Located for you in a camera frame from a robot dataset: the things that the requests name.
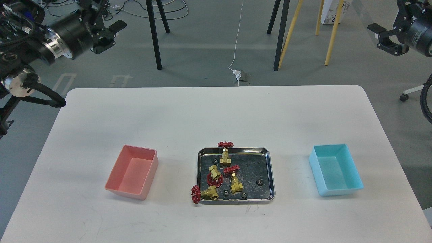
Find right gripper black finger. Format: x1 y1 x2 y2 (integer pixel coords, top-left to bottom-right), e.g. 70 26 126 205
367 23 387 34

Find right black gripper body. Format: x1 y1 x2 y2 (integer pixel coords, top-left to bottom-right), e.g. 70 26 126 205
377 0 432 57

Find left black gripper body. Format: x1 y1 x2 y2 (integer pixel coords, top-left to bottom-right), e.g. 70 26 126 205
51 0 117 59

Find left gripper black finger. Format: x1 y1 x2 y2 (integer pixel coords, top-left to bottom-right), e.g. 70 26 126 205
107 20 127 34

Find brass valve red wheel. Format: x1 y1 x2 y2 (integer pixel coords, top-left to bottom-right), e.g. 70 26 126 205
207 164 223 188

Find steel metal tray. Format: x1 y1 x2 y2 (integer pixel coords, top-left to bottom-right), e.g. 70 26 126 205
196 147 276 205

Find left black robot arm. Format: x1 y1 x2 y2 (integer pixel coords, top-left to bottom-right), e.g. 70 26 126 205
0 0 126 136

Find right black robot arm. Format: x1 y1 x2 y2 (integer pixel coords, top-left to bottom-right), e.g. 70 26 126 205
367 0 432 57

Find white cardboard box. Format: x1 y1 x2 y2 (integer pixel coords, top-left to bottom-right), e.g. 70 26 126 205
320 0 353 24

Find pink plastic box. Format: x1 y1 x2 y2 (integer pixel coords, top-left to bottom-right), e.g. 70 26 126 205
105 145 159 200

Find blue plastic box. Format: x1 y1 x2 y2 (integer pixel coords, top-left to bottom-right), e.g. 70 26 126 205
309 144 364 196

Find brass valve at tray top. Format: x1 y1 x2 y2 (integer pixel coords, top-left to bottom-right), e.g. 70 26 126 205
218 141 234 167

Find brass valve at tray corner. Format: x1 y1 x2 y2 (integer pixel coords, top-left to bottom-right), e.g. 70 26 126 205
191 185 219 204

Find brass valve in tray middle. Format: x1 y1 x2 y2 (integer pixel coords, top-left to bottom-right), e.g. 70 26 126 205
223 165 244 194

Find black stand leg left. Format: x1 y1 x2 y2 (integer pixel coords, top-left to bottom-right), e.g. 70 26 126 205
145 0 171 70

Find black stand leg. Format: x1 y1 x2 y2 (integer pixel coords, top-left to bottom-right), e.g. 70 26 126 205
267 0 290 71
145 0 171 70

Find yellow wooden leg right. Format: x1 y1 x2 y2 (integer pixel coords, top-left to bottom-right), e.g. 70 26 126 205
315 0 344 66

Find yellow wooden leg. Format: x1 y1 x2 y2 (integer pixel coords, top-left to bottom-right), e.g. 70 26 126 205
315 0 344 66
278 0 303 68

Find white chair base caster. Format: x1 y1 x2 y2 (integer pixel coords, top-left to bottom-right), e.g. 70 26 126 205
399 85 423 102

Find yellow wooden leg left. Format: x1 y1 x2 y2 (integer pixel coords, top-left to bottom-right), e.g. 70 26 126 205
278 0 303 68

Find black stand leg right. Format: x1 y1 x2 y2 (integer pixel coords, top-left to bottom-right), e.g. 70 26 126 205
267 0 290 71

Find white power adapter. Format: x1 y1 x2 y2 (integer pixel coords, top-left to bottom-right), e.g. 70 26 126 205
232 69 242 82

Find black floor cables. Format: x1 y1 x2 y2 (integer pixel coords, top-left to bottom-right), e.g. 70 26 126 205
34 0 189 21

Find black corrugated cable hose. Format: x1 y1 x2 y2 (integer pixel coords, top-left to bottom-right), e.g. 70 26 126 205
420 74 432 124

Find white power cable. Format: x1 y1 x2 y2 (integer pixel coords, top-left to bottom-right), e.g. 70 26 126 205
228 0 244 73

